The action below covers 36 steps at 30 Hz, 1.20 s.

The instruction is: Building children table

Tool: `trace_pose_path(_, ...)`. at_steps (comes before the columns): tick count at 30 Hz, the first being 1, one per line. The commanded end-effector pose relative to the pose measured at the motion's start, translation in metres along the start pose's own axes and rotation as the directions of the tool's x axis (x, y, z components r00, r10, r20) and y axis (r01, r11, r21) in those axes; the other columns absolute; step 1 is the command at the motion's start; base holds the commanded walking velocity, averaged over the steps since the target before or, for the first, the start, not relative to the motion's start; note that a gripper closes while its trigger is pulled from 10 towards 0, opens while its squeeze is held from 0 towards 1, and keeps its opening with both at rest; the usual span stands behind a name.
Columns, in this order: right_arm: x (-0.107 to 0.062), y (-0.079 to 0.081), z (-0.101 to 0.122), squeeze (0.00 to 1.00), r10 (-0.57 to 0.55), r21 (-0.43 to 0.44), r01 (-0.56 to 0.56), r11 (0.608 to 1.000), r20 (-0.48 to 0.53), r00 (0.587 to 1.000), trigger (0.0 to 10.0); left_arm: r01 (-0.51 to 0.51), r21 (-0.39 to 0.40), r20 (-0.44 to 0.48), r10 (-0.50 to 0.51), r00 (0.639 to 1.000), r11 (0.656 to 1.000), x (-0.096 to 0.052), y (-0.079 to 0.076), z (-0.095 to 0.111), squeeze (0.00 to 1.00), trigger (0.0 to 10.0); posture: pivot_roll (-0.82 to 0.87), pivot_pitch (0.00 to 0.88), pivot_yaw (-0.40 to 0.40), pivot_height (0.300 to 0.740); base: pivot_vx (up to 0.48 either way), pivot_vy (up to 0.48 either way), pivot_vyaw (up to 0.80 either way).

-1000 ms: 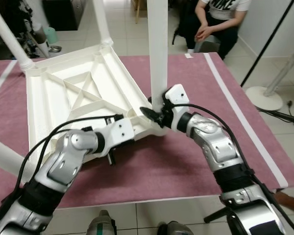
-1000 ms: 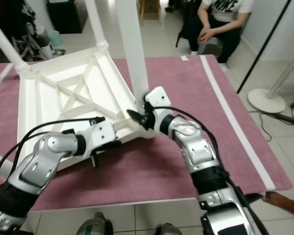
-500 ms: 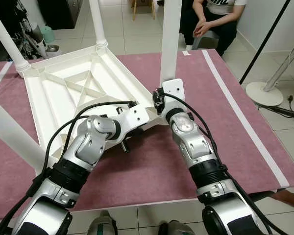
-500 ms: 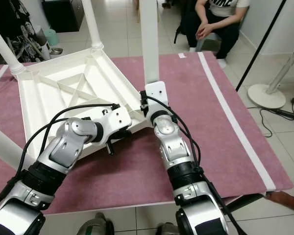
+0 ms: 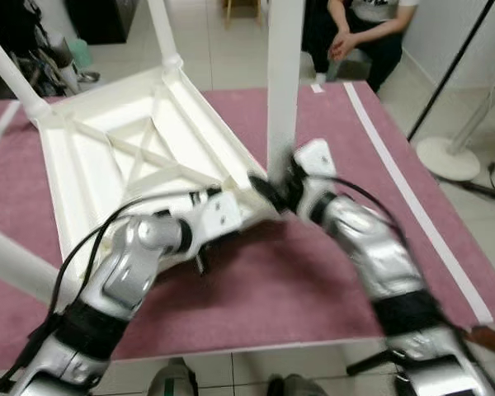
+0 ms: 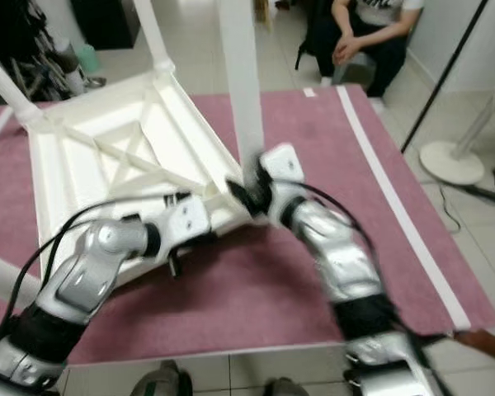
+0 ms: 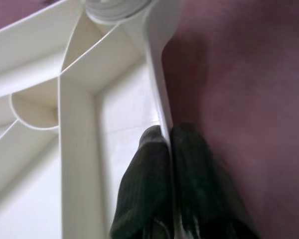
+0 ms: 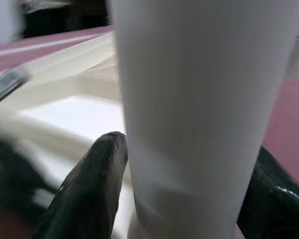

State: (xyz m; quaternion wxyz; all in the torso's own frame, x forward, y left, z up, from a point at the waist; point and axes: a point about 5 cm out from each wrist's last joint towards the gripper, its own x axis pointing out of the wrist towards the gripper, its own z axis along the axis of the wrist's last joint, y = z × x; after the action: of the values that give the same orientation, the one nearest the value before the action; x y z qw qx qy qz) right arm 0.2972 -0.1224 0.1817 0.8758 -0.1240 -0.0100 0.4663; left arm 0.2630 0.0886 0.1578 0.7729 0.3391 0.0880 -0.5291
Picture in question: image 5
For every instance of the robot right leg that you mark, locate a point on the robot right leg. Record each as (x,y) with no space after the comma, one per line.
(293,386)

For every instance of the wooden stool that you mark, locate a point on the wooden stool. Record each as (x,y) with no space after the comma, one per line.
(243,8)

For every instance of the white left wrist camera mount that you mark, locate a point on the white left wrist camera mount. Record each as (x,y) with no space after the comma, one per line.
(219,213)

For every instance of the steel pet bowl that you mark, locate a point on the steel pet bowl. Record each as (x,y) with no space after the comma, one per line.
(89,77)

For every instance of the white plastic table leg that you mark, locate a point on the white plastic table leg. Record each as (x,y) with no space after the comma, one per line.
(8,264)
(165,37)
(12,78)
(285,82)

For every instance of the white plastic table top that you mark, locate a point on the white plastic table top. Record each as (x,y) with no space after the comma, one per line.
(91,165)

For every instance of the black patterned hanging cloth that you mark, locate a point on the black patterned hanging cloth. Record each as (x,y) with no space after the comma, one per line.
(8,25)

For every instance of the teal plastic cup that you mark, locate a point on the teal plastic cup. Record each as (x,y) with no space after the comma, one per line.
(81,54)

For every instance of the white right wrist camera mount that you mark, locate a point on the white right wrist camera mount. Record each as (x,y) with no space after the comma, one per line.
(313,161)

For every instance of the grey and white canister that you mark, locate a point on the grey and white canister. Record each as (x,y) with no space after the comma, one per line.
(66,66)

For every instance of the bare human foot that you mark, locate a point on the bare human foot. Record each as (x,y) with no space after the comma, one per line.
(487,338)

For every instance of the seated person in black trousers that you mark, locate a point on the seated person in black trousers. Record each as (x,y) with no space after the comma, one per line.
(363,33)

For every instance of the thin black pole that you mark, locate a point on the thin black pole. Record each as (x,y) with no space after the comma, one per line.
(450,66)

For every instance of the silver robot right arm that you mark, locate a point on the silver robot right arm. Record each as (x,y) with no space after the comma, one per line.
(379,256)

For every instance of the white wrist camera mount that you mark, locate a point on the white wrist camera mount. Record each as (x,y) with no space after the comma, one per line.
(313,161)
(219,213)

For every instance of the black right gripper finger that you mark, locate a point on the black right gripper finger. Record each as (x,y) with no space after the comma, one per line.
(264,190)

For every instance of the white floor fan stand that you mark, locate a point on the white floor fan stand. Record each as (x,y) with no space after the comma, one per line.
(445,157)

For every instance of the robot left leg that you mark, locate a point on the robot left leg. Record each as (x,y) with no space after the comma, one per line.
(173,381)

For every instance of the black cabinet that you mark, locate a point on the black cabinet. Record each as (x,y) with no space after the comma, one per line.
(107,16)

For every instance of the robot leg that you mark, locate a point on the robot leg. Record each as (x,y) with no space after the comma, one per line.
(173,381)
(293,386)

